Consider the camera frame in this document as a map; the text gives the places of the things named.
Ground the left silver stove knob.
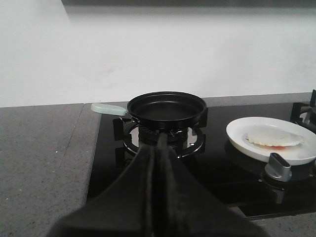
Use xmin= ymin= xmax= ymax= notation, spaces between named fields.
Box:
xmin=265 ymin=153 xmax=292 ymax=182

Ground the fried egg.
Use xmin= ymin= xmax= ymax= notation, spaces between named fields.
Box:
xmin=246 ymin=129 xmax=305 ymax=147

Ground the wire pan support ring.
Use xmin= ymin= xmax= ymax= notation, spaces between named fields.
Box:
xmin=118 ymin=116 xmax=185 ymax=138

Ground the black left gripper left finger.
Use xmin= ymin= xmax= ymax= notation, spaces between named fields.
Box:
xmin=48 ymin=146 xmax=155 ymax=237

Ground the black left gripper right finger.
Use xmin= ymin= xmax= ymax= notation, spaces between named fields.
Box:
xmin=155 ymin=143 xmax=268 ymax=237

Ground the right black burner grate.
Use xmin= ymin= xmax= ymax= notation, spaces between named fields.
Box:
xmin=290 ymin=89 xmax=316 ymax=133

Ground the white plate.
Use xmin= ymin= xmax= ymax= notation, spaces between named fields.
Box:
xmin=226 ymin=117 xmax=316 ymax=166

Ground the black frying pan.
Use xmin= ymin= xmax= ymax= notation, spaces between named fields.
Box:
xmin=91 ymin=91 xmax=207 ymax=130

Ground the black glass stove top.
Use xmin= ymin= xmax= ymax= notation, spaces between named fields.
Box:
xmin=87 ymin=103 xmax=316 ymax=219

